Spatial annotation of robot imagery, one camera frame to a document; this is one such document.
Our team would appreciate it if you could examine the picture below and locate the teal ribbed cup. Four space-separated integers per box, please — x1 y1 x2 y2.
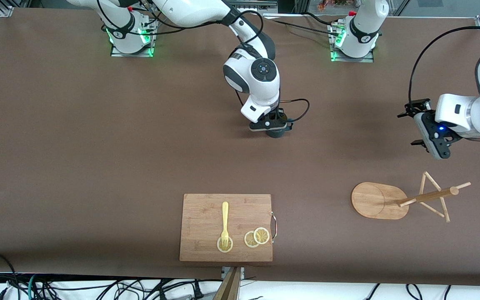
266 119 294 139

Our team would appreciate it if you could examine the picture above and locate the wooden cup rack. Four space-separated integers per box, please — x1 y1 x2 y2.
351 171 472 223

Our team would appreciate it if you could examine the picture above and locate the yellow plastic fork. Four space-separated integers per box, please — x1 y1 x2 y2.
220 202 230 249

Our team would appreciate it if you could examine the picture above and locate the grey power strip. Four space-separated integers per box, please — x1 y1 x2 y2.
230 0 279 13

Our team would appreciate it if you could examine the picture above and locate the wooden cutting board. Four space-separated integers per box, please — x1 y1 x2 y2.
179 193 278 263

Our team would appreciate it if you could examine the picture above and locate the orange background clutter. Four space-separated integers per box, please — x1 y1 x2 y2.
317 0 357 11

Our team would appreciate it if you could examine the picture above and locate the brown table cover mat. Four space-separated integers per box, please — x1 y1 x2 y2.
0 7 480 288

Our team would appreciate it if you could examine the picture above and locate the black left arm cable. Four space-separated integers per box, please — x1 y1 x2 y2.
409 26 480 105

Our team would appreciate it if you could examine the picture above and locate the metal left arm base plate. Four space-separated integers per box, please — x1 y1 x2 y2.
330 23 375 63

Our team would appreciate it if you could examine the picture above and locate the black base cable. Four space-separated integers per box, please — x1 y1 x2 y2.
305 12 349 26
271 19 341 36

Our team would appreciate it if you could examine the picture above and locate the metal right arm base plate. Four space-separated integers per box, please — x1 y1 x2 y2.
110 21 156 58

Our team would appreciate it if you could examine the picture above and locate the metal bracket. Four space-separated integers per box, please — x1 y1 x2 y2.
221 267 245 280

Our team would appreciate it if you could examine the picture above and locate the wooden post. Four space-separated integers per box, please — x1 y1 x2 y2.
213 267 241 300

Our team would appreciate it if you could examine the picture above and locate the teal floor cable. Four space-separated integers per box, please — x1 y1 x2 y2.
28 274 41 300

